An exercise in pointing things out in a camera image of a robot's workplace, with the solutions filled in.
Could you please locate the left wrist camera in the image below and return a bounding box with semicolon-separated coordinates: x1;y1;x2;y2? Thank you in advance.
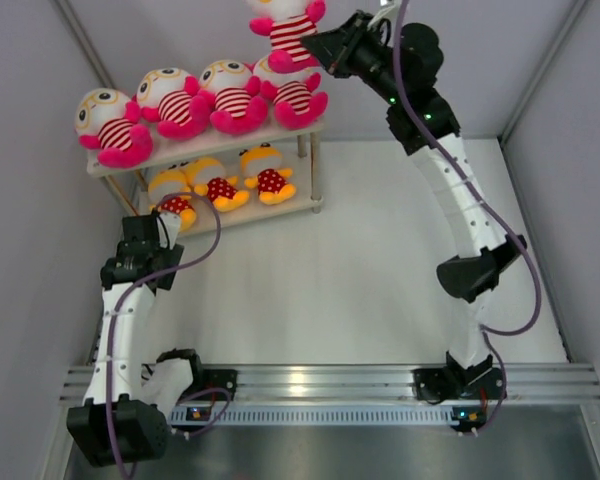
157;211;181;249

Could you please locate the wall corner metal strip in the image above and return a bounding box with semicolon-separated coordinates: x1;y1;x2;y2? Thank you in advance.
50;0;117;89
498;0;591;146

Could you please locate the wall corner metal strip left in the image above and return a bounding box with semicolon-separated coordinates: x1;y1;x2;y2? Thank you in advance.
50;0;117;89

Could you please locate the black mount plate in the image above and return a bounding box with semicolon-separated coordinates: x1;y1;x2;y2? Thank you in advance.
414;367;504;403
179;368;238;401

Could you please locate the wall corner metal strip right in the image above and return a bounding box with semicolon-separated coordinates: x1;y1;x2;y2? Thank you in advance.
498;0;591;146

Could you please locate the pink panda plush top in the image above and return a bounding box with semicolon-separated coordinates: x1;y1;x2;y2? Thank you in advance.
247;0;326;74

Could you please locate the left black mount plate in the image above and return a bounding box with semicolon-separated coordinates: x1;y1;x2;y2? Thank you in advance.
179;368;238;401

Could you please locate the orange plush bottom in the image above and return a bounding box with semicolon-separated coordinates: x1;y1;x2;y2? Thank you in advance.
148;168;197;232

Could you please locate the orange plush top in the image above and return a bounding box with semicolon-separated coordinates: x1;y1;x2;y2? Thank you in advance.
239;143;297;206

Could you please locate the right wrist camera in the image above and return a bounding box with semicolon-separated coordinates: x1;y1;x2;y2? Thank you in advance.
368;0;401;29

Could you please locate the pink panda plush with glasses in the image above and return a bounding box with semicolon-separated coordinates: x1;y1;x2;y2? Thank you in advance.
253;57;329;130

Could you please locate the right black mount plate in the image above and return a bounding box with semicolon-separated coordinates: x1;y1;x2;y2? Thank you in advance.
414;367;504;403

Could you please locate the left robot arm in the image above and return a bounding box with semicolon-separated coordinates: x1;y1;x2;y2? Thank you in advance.
66;212;206;467

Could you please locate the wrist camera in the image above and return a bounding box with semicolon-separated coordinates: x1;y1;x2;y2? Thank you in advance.
368;0;401;29
157;211;181;249

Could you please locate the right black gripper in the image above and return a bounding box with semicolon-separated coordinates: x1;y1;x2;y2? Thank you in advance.
298;14;402;108

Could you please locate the grey slotted cable duct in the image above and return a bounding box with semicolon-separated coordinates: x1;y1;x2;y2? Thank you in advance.
167;404;461;427

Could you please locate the orange plush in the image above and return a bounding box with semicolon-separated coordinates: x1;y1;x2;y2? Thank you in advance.
182;156;250;213
148;168;197;232
239;143;297;206

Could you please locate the pink panda plush face down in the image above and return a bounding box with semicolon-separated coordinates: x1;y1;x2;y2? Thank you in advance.
135;67;211;141

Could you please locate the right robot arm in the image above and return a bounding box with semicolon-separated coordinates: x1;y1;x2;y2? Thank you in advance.
301;11;526;404

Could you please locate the aluminium rail base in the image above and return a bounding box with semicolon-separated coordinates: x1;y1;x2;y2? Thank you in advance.
59;363;600;404

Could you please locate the white two-tier shelf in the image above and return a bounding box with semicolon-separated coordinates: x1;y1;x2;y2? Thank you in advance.
87;119;325;228

